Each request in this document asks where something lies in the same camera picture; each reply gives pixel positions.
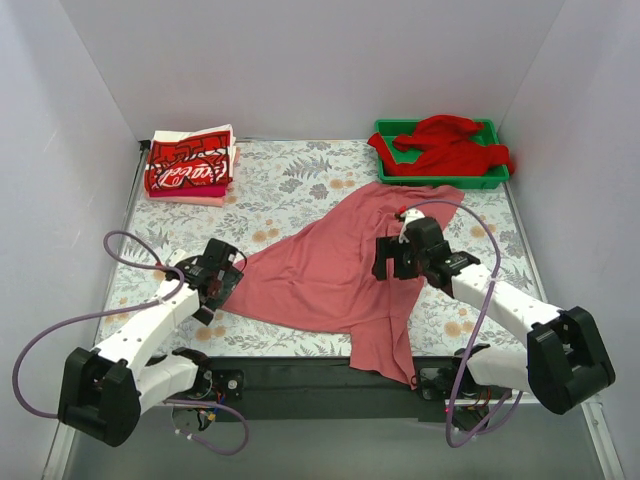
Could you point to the pink t shirt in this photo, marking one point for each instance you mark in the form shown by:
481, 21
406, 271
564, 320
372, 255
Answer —
321, 279

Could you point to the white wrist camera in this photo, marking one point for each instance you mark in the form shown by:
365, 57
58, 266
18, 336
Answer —
407, 216
172, 261

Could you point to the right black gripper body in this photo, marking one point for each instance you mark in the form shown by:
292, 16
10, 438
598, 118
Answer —
388, 258

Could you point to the folded magenta shirt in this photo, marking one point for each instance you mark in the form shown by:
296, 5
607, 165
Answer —
207, 191

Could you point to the folded red printed shirt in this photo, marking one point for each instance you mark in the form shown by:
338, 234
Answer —
168, 167

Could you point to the red t shirt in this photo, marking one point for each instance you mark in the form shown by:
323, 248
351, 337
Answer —
450, 150

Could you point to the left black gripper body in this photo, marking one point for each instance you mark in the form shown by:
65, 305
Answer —
220, 288

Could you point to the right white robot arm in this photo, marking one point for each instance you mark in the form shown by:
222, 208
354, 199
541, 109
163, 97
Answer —
564, 361

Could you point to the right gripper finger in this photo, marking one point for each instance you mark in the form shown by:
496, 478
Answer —
389, 247
385, 265

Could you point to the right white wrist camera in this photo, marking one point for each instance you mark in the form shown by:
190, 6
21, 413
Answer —
407, 216

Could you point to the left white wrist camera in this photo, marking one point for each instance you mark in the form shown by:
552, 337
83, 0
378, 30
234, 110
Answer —
172, 261

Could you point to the green plastic bin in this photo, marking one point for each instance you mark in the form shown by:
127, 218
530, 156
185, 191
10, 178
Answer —
440, 177

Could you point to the folded white shirt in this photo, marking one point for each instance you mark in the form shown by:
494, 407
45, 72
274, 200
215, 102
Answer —
206, 142

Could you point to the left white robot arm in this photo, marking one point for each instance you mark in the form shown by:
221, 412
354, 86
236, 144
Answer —
106, 390

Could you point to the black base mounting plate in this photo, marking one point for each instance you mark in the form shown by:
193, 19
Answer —
314, 388

